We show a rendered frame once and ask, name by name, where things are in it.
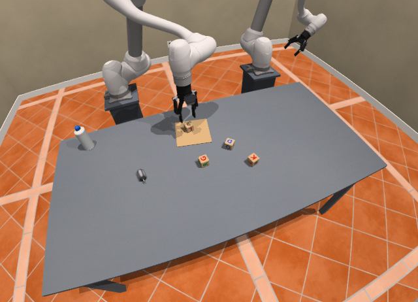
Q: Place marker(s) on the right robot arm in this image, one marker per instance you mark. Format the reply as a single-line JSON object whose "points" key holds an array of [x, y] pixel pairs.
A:
{"points": [[184, 53]]}

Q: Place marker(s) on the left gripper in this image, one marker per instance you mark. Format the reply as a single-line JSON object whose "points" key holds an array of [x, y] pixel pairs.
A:
{"points": [[304, 36]]}

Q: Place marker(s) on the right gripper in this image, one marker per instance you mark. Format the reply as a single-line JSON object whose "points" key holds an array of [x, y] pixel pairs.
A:
{"points": [[181, 91]]}

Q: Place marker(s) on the tan flat mat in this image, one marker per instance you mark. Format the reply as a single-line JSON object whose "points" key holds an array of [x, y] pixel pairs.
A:
{"points": [[199, 135]]}

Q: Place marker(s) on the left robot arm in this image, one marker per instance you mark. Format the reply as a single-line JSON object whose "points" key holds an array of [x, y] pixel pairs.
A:
{"points": [[261, 51]]}

